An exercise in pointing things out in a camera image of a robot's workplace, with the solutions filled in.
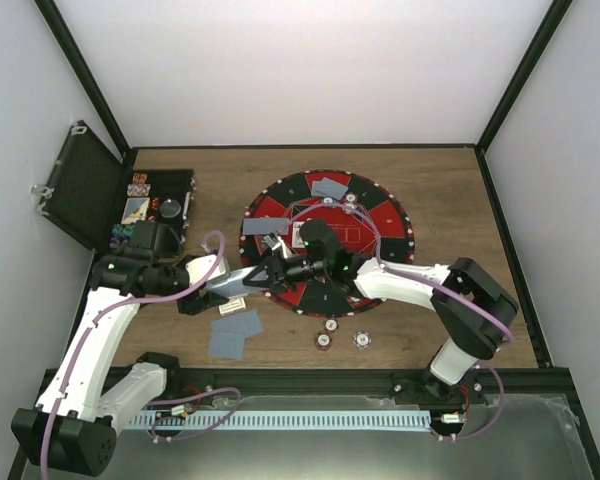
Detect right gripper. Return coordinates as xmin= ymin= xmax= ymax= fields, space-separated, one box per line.
xmin=245 ymin=250 xmax=330 ymax=293

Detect king of clubs card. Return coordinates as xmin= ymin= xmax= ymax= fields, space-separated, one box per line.
xmin=292 ymin=222 xmax=305 ymax=248

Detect dealt blue card top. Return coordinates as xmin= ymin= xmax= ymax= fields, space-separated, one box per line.
xmin=311 ymin=182 xmax=330 ymax=197

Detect dealt blue card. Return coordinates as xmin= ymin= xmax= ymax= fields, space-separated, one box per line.
xmin=242 ymin=217 xmax=278 ymax=236
xmin=311 ymin=182 xmax=330 ymax=197

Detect blue backed card deck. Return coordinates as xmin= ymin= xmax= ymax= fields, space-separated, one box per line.
xmin=205 ymin=267 xmax=263 ymax=299

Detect orange black chip stack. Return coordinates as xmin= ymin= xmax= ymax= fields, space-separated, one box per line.
xmin=314 ymin=333 xmax=333 ymax=351

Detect dropped blue card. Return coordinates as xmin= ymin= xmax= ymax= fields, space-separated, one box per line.
xmin=212 ymin=310 xmax=264 ymax=338
xmin=208 ymin=330 xmax=246 ymax=360

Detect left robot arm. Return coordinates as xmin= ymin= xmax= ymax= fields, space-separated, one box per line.
xmin=11 ymin=222 xmax=226 ymax=479

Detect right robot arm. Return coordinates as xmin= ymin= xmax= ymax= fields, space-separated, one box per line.
xmin=242 ymin=219 xmax=518 ymax=403

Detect purple chips in case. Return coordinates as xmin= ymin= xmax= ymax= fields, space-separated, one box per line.
xmin=109 ymin=238 xmax=129 ymax=252

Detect green chips in case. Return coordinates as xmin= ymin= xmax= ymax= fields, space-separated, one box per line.
xmin=112 ymin=224 xmax=135 ymax=240

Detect card deck in case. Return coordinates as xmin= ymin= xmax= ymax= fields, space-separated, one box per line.
xmin=120 ymin=197 xmax=150 ymax=224

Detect round red black poker mat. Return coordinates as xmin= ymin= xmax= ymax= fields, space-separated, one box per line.
xmin=245 ymin=170 xmax=415 ymax=318

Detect clear round dealer button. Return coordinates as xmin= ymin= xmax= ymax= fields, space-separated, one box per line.
xmin=159 ymin=199 xmax=181 ymax=219

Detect red dice in case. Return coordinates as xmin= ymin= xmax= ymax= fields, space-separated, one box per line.
xmin=146 ymin=198 xmax=160 ymax=222

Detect black poker case tray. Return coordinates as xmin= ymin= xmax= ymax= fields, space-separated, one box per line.
xmin=104 ymin=169 xmax=196 ymax=258

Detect orange chips in case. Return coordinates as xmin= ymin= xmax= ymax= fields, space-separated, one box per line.
xmin=126 ymin=172 xmax=151 ymax=198

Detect white playing card box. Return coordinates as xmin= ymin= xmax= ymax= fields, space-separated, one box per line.
xmin=218 ymin=297 xmax=246 ymax=316

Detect black poker case lid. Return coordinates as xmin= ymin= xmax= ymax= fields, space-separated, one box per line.
xmin=31 ymin=120 xmax=124 ymax=253

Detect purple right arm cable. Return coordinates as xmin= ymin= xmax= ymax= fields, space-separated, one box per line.
xmin=274 ymin=202 xmax=515 ymax=442

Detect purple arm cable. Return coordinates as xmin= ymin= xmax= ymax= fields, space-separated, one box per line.
xmin=274 ymin=202 xmax=515 ymax=442
xmin=42 ymin=230 xmax=244 ymax=479

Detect chrome case handle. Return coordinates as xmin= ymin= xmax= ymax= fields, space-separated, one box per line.
xmin=182 ymin=192 xmax=192 ymax=221

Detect light blue slotted cable duct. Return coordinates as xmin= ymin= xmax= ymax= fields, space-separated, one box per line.
xmin=127 ymin=410 xmax=431 ymax=433

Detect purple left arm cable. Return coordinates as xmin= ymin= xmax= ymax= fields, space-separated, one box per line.
xmin=42 ymin=230 xmax=244 ymax=479

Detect black aluminium front rail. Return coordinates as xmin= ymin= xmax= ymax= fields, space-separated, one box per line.
xmin=159 ymin=367 xmax=575 ymax=404

